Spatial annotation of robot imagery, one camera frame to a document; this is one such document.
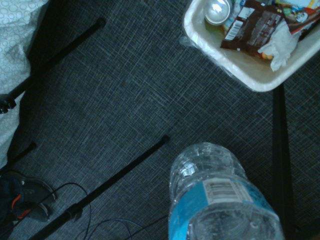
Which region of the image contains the clear plastic water bottle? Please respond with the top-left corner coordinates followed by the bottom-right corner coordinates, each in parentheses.
top-left (167, 142), bottom-right (286, 240)

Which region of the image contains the white plastic trash bin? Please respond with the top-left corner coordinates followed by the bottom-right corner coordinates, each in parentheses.
top-left (183, 0), bottom-right (320, 93)

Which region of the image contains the black tripod leg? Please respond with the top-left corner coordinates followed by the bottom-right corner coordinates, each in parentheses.
top-left (27, 135), bottom-right (170, 240)
top-left (0, 142), bottom-right (38, 173)
top-left (0, 17), bottom-right (106, 115)

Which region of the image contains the silver aluminium can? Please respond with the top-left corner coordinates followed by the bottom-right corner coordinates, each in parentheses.
top-left (204, 0), bottom-right (234, 26)

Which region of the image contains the black table leg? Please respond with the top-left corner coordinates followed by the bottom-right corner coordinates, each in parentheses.
top-left (271, 83), bottom-right (301, 240)

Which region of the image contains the brown snack wrapper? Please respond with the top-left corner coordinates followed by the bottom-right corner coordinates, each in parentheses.
top-left (220, 0), bottom-right (286, 53)

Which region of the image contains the crumpled white tissue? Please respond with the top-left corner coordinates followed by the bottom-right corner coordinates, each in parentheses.
top-left (257, 18), bottom-right (302, 73)

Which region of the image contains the grey sneaker with orange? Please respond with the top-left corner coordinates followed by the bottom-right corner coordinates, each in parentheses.
top-left (9, 171), bottom-right (58, 222)

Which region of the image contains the white patterned bed sheet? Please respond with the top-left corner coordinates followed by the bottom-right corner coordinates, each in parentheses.
top-left (0, 0), bottom-right (50, 168)

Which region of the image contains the black cable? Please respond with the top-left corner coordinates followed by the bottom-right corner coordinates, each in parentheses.
top-left (9, 182), bottom-right (171, 240)

